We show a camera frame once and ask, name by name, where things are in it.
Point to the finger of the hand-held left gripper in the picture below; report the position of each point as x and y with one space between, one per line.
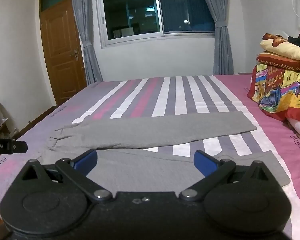
19 146

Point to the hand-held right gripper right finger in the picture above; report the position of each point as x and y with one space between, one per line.
205 161

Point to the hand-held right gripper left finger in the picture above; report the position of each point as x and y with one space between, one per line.
86 160

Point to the grey pants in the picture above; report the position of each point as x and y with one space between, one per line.
152 132

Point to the striped pink bed sheet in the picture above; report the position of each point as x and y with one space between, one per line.
165 97

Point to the brown wooden door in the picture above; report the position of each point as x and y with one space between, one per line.
60 55

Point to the colourful printed blanket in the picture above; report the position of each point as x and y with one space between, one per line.
277 87

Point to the grey curtain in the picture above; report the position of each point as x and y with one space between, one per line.
85 30
222 42

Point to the yellow folded blanket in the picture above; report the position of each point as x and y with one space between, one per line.
277 46

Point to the sliding glass window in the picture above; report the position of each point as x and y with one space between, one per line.
132 17

